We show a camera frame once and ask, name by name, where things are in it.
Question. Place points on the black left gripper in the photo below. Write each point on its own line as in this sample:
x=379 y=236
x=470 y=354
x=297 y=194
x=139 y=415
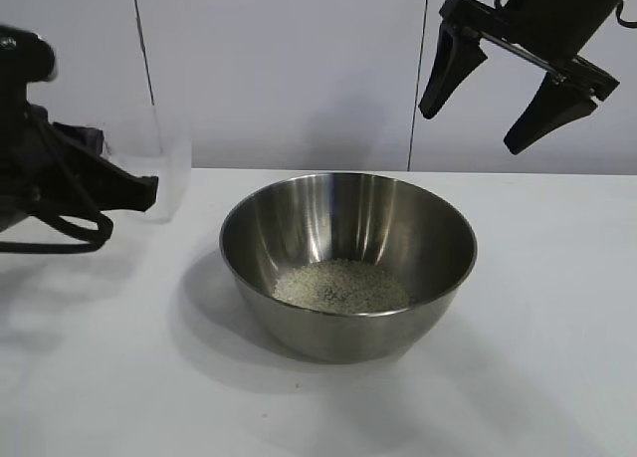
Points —
x=35 y=168

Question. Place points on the stainless steel mixing bowl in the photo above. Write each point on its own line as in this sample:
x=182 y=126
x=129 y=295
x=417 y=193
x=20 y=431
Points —
x=348 y=335

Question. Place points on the clear plastic measuring cup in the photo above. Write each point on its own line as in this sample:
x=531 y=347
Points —
x=171 y=178

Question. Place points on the white rice grains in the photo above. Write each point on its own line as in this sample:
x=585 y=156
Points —
x=343 y=288

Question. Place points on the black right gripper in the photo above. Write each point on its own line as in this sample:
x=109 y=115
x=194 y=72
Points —
x=547 y=19

